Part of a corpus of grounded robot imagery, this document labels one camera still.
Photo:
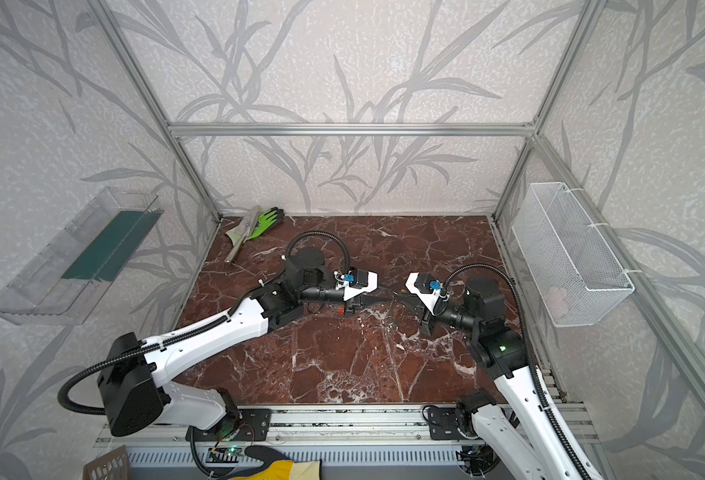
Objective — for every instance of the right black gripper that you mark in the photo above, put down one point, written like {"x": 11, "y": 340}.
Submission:
{"x": 423, "y": 309}

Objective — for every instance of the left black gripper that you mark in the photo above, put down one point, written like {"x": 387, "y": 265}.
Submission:
{"x": 357, "y": 297}

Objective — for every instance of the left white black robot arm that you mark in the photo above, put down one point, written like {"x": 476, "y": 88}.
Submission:
{"x": 136, "y": 387}

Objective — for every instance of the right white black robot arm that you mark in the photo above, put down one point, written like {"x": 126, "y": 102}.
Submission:
{"x": 540, "y": 445}

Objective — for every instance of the green black work glove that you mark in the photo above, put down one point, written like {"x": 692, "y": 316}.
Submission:
{"x": 267, "y": 221}

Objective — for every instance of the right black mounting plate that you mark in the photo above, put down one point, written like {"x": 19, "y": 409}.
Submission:
{"x": 443, "y": 424}

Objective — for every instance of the black mounting plate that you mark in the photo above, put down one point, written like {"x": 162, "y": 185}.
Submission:
{"x": 252, "y": 426}
{"x": 443, "y": 424}

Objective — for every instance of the pink object in basket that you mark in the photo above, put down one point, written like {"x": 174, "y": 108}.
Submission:
{"x": 556, "y": 300}

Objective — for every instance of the grey work glove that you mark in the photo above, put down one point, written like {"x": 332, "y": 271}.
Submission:
{"x": 239, "y": 234}

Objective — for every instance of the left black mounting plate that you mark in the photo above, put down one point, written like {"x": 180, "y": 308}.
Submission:
{"x": 252, "y": 426}

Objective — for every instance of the yellow black glove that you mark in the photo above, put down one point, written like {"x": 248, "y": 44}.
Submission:
{"x": 274, "y": 465}

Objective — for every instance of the brown perforated plastic piece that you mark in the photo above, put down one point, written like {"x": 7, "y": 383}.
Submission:
{"x": 113, "y": 465}

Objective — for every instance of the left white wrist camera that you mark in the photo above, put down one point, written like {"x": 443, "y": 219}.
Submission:
{"x": 356, "y": 282}

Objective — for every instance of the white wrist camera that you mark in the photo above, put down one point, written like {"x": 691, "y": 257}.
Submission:
{"x": 428, "y": 290}
{"x": 356, "y": 282}

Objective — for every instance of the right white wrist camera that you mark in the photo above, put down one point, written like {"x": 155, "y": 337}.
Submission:
{"x": 428, "y": 290}

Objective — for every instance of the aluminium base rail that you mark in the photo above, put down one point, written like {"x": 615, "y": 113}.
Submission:
{"x": 366, "y": 435}

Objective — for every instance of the white wire mesh basket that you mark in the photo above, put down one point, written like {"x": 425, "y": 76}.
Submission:
{"x": 563, "y": 247}

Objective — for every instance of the clear plastic wall tray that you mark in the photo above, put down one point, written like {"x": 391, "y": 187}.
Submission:
{"x": 63, "y": 284}

